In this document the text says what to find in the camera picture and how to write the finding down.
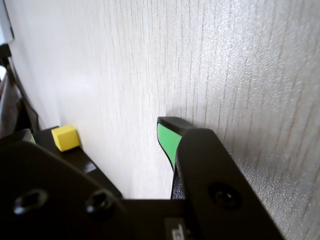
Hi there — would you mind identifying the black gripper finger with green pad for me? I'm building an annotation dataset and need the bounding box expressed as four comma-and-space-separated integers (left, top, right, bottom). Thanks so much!
156, 116, 293, 240
0, 128, 136, 240

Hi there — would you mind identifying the yellow cube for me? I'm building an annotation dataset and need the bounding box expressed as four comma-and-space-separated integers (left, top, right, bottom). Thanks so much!
51, 124, 81, 152

